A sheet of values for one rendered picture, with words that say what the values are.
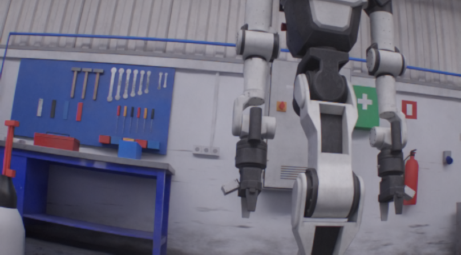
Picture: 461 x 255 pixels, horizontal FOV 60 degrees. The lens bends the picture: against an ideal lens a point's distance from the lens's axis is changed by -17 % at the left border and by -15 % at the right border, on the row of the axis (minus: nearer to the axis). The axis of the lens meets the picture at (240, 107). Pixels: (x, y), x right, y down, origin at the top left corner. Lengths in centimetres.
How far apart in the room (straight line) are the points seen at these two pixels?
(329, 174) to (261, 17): 54
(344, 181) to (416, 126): 380
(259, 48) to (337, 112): 30
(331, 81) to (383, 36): 28
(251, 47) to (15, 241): 117
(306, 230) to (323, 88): 43
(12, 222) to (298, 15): 132
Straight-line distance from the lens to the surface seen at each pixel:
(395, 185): 138
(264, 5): 147
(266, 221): 447
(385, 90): 149
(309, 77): 142
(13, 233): 182
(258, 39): 140
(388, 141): 142
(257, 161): 127
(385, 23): 159
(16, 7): 547
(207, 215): 443
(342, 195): 124
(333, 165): 127
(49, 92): 483
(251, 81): 137
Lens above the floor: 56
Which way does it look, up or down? 12 degrees up
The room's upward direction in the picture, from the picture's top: 4 degrees clockwise
